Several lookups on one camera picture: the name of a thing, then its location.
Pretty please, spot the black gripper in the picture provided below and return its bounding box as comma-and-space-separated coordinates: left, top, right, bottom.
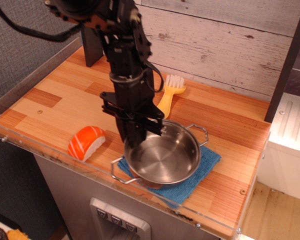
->
100, 74, 164, 149

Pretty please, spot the stainless steel pot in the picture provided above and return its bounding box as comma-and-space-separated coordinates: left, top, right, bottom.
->
111, 119, 209, 190

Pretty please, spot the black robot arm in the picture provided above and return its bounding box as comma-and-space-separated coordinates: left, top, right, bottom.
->
46, 0, 164, 148

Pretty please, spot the blue folded cloth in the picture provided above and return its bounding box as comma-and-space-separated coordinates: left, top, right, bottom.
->
117, 145, 222, 210

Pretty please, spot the salmon nigiri sushi toy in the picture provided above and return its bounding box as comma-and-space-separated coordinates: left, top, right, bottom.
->
67, 125, 106, 162

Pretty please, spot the yellow dish brush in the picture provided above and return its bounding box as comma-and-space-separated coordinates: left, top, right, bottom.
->
157, 74, 186, 119

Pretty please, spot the silver dispenser panel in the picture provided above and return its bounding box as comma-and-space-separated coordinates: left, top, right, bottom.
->
89, 197, 152, 240

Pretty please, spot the clear acrylic edge guard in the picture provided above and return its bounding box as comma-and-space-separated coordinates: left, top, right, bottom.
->
0, 113, 271, 240

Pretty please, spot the yellow object at corner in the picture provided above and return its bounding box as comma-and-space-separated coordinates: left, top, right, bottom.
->
6, 229, 29, 240

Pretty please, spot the dark left shelf post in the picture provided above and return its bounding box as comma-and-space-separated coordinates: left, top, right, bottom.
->
81, 27, 104, 67

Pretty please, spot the dark shelf post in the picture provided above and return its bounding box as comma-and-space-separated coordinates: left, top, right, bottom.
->
81, 27, 104, 67
264, 19, 300, 123

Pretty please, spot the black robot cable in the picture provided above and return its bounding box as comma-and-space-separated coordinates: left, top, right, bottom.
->
0, 0, 83, 43

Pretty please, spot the dark right shelf post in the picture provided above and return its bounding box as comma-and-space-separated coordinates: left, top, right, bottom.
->
264, 19, 300, 123

